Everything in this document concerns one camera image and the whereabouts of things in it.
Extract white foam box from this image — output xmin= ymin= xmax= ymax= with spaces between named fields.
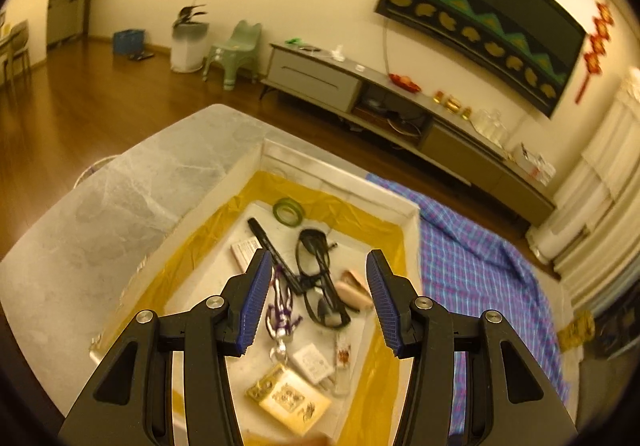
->
xmin=58 ymin=141 xmax=420 ymax=445

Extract plaid blue cloth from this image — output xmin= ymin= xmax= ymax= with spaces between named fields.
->
xmin=367 ymin=173 xmax=570 ymax=403

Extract black pen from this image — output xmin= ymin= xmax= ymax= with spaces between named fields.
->
xmin=247 ymin=218 xmax=304 ymax=296

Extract blue crate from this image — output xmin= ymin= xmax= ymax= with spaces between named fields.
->
xmin=113 ymin=28 xmax=145 ymax=55

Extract white nail clipper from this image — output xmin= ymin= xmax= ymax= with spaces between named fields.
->
xmin=334 ymin=270 xmax=373 ymax=311

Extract dining chair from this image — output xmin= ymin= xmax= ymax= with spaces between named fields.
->
xmin=1 ymin=21 xmax=32 ymax=89

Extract white charger plug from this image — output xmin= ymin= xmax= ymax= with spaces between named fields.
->
xmin=291 ymin=343 xmax=335 ymax=385

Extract black glasses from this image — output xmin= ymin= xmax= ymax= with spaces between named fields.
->
xmin=295 ymin=229 xmax=352 ymax=330

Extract red fruit plate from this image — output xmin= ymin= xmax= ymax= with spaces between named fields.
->
xmin=388 ymin=74 xmax=422 ymax=93

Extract white trash bin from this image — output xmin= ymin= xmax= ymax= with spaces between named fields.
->
xmin=170 ymin=22 xmax=209 ymax=74

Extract clear card sleeve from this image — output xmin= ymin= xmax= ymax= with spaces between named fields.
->
xmin=334 ymin=331 xmax=352 ymax=397

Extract red white small box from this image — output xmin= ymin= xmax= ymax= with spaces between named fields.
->
xmin=231 ymin=237 xmax=262 ymax=273

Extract green tape roll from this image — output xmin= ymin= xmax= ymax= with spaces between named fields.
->
xmin=272 ymin=197 xmax=305 ymax=227

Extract wall television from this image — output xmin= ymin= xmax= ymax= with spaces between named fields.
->
xmin=375 ymin=0 xmax=586 ymax=116

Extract green plastic stool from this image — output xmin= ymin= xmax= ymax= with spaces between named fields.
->
xmin=203 ymin=20 xmax=262 ymax=91

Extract white curtain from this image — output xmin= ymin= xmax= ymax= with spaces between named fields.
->
xmin=526 ymin=67 xmax=639 ymax=307

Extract grey tv cabinet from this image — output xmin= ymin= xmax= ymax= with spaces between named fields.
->
xmin=262 ymin=42 xmax=555 ymax=226

